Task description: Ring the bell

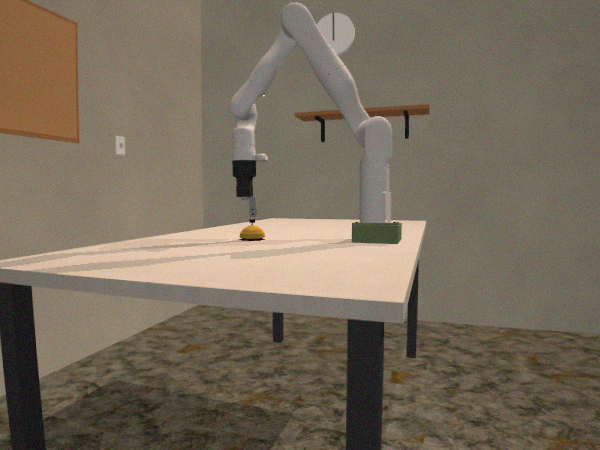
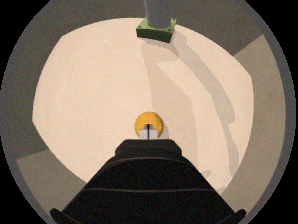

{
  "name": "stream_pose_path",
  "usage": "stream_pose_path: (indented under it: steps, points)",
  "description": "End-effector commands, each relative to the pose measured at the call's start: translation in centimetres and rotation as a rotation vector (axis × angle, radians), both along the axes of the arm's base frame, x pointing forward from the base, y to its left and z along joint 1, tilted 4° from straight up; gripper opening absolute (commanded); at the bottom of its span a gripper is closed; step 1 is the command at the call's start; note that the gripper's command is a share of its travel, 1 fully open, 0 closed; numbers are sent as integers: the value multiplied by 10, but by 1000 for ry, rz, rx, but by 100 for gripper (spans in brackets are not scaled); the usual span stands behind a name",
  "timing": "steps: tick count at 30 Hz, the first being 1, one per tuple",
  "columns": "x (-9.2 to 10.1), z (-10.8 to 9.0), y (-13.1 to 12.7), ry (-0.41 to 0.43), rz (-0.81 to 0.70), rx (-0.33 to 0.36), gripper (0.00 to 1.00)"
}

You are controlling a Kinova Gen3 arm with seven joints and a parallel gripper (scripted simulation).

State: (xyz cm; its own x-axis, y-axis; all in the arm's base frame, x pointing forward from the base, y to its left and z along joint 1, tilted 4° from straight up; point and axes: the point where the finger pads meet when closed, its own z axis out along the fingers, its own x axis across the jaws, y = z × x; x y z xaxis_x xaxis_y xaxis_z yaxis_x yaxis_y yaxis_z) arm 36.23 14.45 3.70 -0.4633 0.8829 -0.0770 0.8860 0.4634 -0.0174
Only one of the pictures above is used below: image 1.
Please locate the golden service bell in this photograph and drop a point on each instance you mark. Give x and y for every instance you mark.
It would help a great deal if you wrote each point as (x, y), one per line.
(252, 233)

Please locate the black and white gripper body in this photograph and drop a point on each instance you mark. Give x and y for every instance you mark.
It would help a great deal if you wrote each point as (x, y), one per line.
(244, 168)

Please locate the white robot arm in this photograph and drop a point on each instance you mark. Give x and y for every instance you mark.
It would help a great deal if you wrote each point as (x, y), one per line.
(373, 134)

